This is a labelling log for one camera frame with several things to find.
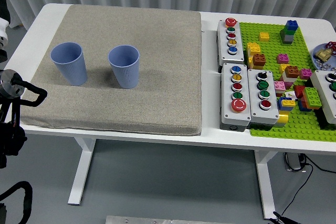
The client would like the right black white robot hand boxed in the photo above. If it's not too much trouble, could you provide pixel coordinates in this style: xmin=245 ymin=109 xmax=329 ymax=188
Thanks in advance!
xmin=272 ymin=211 xmax=292 ymax=224

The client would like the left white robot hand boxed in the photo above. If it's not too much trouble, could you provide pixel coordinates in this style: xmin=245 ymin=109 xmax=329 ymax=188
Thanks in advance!
xmin=0 ymin=0 xmax=11 ymax=49

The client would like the blue ribbed plastic cup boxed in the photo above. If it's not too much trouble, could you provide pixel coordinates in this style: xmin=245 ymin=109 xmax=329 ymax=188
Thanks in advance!
xmin=108 ymin=45 xmax=140 ymax=90
xmin=50 ymin=41 xmax=88 ymax=87

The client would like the grey power strip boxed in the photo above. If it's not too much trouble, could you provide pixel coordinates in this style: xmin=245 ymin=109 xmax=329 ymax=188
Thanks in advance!
xmin=282 ymin=152 xmax=307 ymax=172

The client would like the grey box with black selector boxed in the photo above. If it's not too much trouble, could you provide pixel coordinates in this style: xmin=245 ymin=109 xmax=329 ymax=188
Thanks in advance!
xmin=247 ymin=68 xmax=280 ymax=130

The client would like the blue toy brick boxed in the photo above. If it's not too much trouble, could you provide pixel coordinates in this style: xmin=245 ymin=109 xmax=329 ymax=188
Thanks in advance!
xmin=277 ymin=96 xmax=295 ymax=112
xmin=285 ymin=19 xmax=299 ymax=31

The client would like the grey five-button control box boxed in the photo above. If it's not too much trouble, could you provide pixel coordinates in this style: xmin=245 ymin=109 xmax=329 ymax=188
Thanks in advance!
xmin=219 ymin=62 xmax=252 ymax=131
xmin=216 ymin=17 xmax=246 ymax=73

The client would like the large green toy brick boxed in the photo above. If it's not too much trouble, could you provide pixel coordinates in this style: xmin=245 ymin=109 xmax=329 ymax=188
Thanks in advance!
xmin=302 ymin=87 xmax=323 ymax=109

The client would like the red toy brick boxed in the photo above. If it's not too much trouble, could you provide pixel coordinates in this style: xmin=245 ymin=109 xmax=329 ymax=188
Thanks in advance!
xmin=293 ymin=84 xmax=307 ymax=99

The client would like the cream button control box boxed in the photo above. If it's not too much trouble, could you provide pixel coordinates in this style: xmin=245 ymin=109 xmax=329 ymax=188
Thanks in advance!
xmin=309 ymin=69 xmax=336 ymax=125

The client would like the white toy brick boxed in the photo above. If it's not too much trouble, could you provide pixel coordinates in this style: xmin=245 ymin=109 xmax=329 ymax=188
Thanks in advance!
xmin=279 ymin=73 xmax=296 ymax=84

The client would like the brown toy brick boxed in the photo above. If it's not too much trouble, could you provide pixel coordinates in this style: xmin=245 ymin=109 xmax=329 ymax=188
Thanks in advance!
xmin=285 ymin=66 xmax=300 ymax=78
xmin=252 ymin=53 xmax=267 ymax=67

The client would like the grey-brown fabric mat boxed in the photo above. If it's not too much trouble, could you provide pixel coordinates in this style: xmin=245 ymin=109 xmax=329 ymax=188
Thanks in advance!
xmin=19 ymin=4 xmax=202 ymax=136

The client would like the white table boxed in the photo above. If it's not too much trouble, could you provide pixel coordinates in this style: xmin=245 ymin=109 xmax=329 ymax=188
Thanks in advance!
xmin=4 ymin=3 xmax=336 ymax=220

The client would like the pale blue dish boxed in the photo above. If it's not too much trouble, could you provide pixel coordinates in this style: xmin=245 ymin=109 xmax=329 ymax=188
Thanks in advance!
xmin=311 ymin=43 xmax=336 ymax=70

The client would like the brass pipe fitting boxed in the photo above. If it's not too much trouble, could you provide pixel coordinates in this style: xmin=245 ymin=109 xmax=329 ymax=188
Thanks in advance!
xmin=314 ymin=48 xmax=332 ymax=61

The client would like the green studded baseplate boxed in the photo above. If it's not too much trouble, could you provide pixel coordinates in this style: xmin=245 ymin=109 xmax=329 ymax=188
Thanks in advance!
xmin=238 ymin=22 xmax=336 ymax=143

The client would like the grey toy brick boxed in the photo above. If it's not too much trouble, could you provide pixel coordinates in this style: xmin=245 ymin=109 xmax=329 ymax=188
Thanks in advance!
xmin=279 ymin=30 xmax=294 ymax=45

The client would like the black power cable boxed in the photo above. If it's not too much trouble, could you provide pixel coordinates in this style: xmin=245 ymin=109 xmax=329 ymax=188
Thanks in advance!
xmin=278 ymin=153 xmax=336 ymax=216

